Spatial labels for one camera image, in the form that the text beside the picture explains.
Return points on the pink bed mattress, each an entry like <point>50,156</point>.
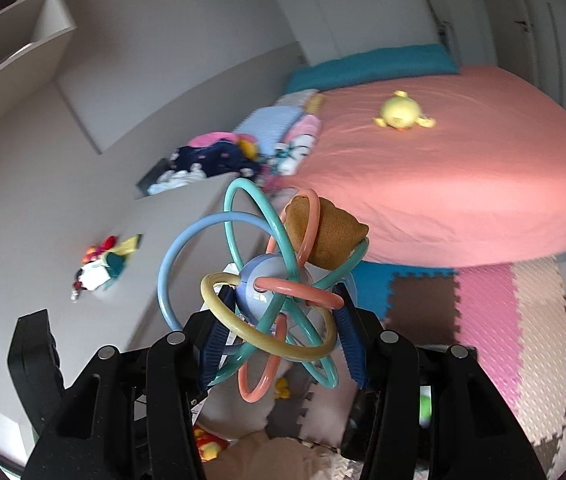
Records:
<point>485,185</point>

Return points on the dark floral clothing pile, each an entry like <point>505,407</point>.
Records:
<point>205,156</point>

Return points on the red yellow toy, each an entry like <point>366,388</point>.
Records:
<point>209,445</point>

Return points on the pink white folded clothes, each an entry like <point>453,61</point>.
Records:
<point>297,144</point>

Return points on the colourful ring rattle toy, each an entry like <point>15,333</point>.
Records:
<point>265,305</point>

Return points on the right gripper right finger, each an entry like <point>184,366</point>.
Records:
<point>425,406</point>

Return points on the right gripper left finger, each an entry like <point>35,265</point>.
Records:
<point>129,414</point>

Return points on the teal pillow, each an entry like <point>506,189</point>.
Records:
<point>372,66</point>

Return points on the light blue folded blanket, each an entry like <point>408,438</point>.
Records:
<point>268,125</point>

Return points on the colourful toy heap on dresser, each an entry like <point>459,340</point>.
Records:
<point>102,264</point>

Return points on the yellow duck plush toy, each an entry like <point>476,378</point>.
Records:
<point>401,113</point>

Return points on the brown plush cushion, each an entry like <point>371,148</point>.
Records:
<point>339,233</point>

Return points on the foam puzzle floor mat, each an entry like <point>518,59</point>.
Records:
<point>513,314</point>

